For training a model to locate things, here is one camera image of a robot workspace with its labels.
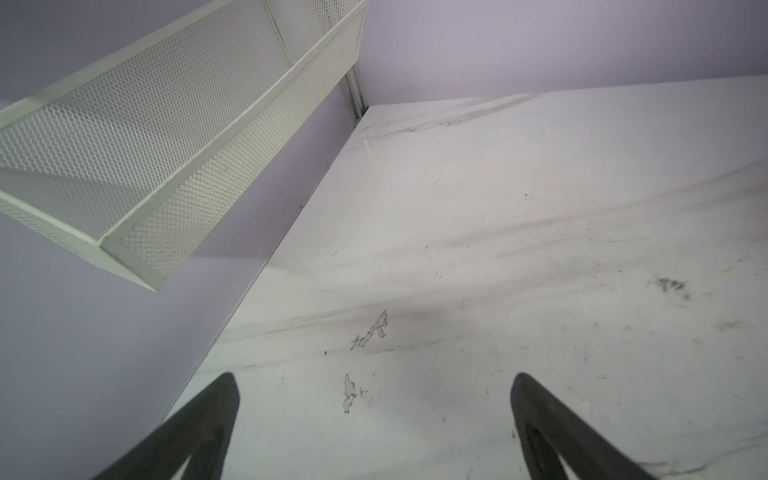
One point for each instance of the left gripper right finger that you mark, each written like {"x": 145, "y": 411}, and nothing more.
{"x": 552, "y": 435}

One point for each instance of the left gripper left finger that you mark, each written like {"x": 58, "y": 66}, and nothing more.
{"x": 193, "y": 442}

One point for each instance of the lower white mesh shelf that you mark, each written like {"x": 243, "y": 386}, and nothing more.
{"x": 132, "y": 161}

